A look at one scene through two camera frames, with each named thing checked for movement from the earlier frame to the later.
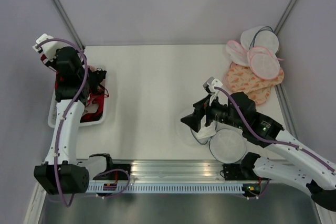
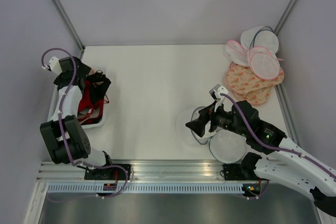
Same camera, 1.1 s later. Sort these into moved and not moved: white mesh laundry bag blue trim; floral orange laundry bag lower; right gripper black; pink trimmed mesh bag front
Moved: right gripper black
Not moved: pink trimmed mesh bag front; floral orange laundry bag lower; white mesh laundry bag blue trim
